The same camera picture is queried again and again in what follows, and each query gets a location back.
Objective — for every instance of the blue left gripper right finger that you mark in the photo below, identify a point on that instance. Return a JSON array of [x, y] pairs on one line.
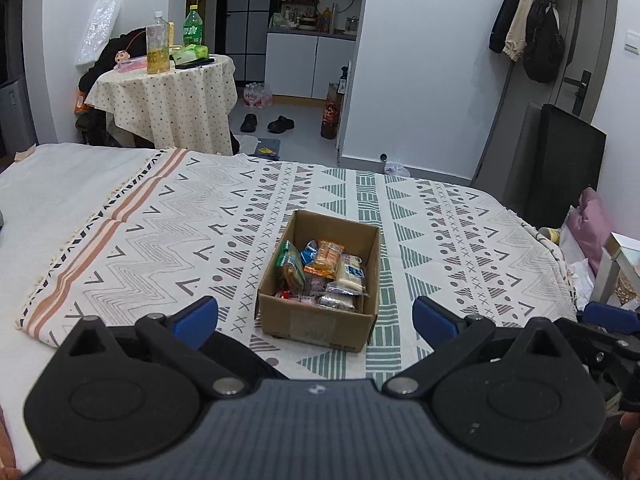
[[435, 324]]

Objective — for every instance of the orange cracker packet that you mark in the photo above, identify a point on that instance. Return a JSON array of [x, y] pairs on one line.
[[325, 262]]

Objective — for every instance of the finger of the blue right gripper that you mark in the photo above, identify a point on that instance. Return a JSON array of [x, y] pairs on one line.
[[612, 319]]

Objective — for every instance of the green soda bottle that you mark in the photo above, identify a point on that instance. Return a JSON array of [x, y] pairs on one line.
[[193, 27]]

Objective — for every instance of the patterned bed blanket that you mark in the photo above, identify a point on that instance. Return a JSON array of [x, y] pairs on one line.
[[124, 233]]

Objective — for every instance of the dark bottle by wall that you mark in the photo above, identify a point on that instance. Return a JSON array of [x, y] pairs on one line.
[[331, 113]]

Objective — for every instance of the black glass grid door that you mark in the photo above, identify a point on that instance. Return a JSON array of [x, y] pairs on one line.
[[241, 33]]

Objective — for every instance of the person hand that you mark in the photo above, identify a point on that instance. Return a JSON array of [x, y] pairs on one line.
[[631, 466]]

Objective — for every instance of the blueberry honey cake packet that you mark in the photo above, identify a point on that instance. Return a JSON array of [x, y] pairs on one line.
[[350, 275]]

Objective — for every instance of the white kitchen cabinet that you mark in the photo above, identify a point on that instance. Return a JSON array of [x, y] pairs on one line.
[[303, 66]]

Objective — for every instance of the hanging coats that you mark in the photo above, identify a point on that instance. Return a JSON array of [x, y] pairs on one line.
[[508, 35]]

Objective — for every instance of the white cake clear wrapper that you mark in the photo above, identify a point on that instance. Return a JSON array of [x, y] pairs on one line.
[[338, 297]]

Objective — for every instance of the black slipper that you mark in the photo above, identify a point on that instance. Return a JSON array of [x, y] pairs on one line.
[[281, 125], [249, 123]]

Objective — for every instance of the red white snack packet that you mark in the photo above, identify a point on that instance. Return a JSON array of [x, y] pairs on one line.
[[286, 294]]

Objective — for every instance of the yellow liquid clear bottle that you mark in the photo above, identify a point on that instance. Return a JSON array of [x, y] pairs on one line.
[[157, 45]]

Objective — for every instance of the black slipper left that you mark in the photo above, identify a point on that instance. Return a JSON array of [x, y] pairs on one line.
[[249, 123]]

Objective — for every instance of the black bag hanging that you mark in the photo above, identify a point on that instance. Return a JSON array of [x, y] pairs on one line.
[[545, 45]]

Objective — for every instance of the pack of water bottles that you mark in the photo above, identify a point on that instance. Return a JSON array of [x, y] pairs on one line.
[[257, 95]]

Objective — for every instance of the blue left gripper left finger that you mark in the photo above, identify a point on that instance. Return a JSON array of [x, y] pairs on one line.
[[195, 324]]

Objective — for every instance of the pink pillow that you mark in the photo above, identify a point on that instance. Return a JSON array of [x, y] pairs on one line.
[[590, 226]]

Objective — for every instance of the dotted tablecloth round table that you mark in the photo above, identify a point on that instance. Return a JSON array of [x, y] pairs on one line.
[[177, 109]]

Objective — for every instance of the green striped sandwich biscuit packet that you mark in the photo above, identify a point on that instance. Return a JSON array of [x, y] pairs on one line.
[[291, 267]]

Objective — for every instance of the black slipper right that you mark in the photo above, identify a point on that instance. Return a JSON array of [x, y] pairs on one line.
[[281, 125]]

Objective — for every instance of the black folded chair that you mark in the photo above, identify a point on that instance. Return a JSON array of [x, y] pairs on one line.
[[540, 169]]

